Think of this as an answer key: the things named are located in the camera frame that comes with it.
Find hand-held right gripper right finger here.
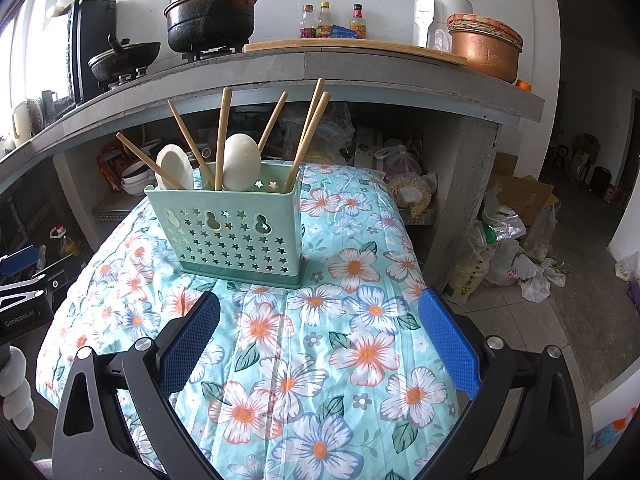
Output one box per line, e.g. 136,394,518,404
415,288,587,480

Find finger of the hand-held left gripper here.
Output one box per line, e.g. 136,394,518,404
0,246,40,277
0,258,69,311

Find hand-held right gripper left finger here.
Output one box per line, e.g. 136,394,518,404
51,289,223,480

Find green star-cut utensil holder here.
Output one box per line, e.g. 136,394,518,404
144,160,307,290

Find white rice paddle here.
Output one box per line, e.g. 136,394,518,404
155,144,193,191

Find beige plastic spoon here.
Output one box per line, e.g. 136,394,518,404
221,132,262,192

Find person's left hand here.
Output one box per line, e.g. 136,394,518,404
0,347,32,430

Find red-capped oil bottle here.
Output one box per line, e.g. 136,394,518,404
49,224,82,262

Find white rice sack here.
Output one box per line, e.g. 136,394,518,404
444,232,494,307

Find white plastic bag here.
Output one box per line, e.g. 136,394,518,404
484,237,567,304

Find floral blue blanket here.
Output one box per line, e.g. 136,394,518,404
36,160,461,480

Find green and white bag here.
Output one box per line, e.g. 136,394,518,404
472,197,529,247

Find red food packet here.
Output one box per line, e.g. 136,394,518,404
96,140,132,192

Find stack of white bowls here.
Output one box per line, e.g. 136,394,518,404
121,160,157,197

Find cream thermos jug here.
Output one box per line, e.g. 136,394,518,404
11,101,37,147

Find bag of yellow beans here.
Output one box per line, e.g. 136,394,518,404
387,172,439,222

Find cardboard box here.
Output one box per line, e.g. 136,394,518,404
487,152,562,242

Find pink plastic bag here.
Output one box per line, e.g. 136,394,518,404
375,145,424,177

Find white carton box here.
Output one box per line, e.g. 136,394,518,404
354,127,387,172

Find black wok with lid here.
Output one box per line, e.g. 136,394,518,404
88,35,162,82

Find black splash guard panel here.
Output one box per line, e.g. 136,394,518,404
69,0,118,107

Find crumpled clear plastic bag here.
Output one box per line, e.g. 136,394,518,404
280,102,357,161

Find gas stove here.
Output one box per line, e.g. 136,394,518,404
95,46,247,95

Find copper pot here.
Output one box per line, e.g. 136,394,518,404
448,29,524,85

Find concrete kitchen counter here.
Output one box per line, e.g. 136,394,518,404
0,50,546,301

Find large black pot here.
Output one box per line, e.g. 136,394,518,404
165,0,260,54

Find wooden cutting board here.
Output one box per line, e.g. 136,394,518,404
243,39,469,67

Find woven basket tray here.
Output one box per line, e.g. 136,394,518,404
446,13,525,40

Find red-capped amber sauce bottle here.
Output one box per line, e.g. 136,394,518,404
349,4,367,40

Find white electric kettle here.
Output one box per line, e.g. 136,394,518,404
412,0,474,52

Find yellow-capped sauce bottle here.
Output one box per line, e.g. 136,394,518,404
316,1,335,39

